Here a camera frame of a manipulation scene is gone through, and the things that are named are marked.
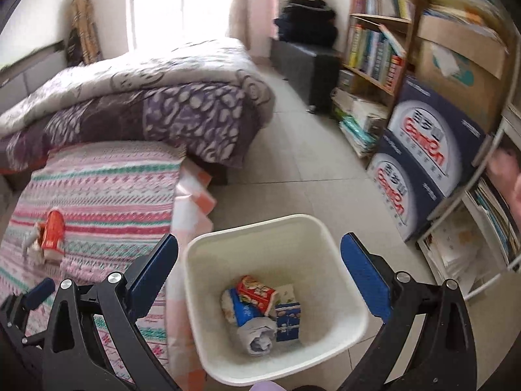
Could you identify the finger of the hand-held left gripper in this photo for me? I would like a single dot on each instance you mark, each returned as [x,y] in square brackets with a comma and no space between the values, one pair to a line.
[38,291]
[16,321]

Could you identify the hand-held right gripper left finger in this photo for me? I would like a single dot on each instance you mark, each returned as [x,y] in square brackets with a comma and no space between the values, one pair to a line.
[152,277]

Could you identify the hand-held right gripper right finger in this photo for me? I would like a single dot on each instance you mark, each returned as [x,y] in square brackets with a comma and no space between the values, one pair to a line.
[364,277]

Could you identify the white ridged plastic piece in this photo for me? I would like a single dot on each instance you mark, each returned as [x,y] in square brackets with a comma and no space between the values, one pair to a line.
[32,238]

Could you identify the red wrapper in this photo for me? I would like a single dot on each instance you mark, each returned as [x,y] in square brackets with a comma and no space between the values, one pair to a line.
[53,232]

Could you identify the white plastic bin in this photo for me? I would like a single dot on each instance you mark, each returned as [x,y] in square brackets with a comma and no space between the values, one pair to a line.
[285,252]

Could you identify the blue box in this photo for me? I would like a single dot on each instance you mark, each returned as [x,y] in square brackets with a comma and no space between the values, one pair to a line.
[288,321]

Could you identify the red printed snack packet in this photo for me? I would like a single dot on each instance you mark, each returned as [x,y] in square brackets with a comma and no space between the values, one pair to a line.
[256,291]

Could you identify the grey plastic bag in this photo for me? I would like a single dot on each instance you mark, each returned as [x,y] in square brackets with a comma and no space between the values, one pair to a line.
[258,334]

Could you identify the patterned striped tablecloth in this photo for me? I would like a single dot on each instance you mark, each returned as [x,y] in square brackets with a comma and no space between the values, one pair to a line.
[101,211]

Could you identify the pink checked undercloth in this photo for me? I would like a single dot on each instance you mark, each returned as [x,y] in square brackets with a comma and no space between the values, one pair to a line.
[195,199]

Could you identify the loose papers pile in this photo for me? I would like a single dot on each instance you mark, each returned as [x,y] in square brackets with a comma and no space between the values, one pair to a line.
[456,244]

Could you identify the navy printed carton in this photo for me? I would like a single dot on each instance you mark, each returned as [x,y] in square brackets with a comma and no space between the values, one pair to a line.
[427,130]
[395,183]

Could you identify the stack of flat books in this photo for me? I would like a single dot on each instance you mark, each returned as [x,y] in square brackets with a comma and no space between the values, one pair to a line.
[362,122]

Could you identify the purple patterned bedspread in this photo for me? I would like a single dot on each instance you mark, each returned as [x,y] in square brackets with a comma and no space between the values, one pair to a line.
[183,114]

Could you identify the white metal rack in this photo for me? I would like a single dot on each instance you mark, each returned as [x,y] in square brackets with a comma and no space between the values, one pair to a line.
[484,159]

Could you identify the pink blurred item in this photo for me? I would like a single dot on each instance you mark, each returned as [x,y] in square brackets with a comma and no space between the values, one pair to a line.
[504,171]

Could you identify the small cardboard box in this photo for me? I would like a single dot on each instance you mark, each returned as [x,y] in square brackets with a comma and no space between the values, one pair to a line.
[346,80]

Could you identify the white cartoon quilt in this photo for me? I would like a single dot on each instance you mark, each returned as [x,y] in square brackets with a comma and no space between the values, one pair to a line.
[142,73]

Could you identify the black storage bench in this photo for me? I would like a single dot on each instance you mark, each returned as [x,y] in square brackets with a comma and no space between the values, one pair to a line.
[317,77]

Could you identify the brown cardboard box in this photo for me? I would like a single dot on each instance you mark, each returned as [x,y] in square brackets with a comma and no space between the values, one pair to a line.
[476,97]
[460,32]

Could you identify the grey upholstered headboard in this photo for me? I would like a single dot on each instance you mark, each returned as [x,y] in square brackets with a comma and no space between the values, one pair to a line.
[24,69]

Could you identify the black bag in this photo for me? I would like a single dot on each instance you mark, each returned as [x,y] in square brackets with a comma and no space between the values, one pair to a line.
[75,49]

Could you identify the wooden bookshelf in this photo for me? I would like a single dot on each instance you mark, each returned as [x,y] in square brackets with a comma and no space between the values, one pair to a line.
[382,18]

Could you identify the dark clothes pile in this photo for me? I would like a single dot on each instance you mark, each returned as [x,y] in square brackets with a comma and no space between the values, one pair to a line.
[305,20]

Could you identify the plaid coat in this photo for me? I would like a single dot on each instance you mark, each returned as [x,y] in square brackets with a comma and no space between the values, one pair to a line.
[85,20]

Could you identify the window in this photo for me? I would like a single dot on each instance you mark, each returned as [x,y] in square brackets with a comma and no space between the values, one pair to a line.
[171,8]

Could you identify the pale curtain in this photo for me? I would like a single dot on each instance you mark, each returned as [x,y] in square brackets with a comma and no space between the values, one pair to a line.
[240,16]

